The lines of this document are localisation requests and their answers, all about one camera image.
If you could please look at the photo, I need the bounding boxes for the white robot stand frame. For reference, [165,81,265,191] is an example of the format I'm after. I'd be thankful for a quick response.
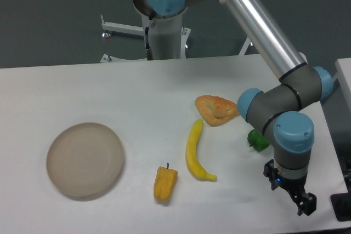
[101,15,258,62]

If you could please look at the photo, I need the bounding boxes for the triangular pastry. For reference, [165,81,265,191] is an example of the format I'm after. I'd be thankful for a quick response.
[195,95,240,127]

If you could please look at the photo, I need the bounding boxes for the yellow bell pepper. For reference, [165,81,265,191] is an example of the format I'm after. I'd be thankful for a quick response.
[154,163,178,201]

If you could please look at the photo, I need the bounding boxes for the black cable on stand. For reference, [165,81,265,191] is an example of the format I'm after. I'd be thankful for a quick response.
[144,12,157,61]

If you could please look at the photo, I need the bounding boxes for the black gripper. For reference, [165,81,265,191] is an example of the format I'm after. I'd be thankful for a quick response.
[263,159,317,216]

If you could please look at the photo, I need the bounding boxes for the beige round plate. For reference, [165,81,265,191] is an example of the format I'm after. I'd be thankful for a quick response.
[46,122,124,201]

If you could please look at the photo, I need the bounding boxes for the white table at right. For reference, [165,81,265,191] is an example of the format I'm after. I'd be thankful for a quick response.
[335,58,351,104]

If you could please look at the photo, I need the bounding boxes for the yellow banana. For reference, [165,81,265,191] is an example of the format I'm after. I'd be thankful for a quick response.
[185,119,217,182]

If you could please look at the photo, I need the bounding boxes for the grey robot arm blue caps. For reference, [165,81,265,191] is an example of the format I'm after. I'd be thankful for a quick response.
[133,0,333,215]

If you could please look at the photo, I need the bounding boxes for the green bell pepper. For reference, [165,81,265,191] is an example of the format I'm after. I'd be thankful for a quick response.
[247,129,270,152]

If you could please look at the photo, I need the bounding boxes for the black device at right edge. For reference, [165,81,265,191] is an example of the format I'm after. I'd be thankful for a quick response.
[330,159,351,222]

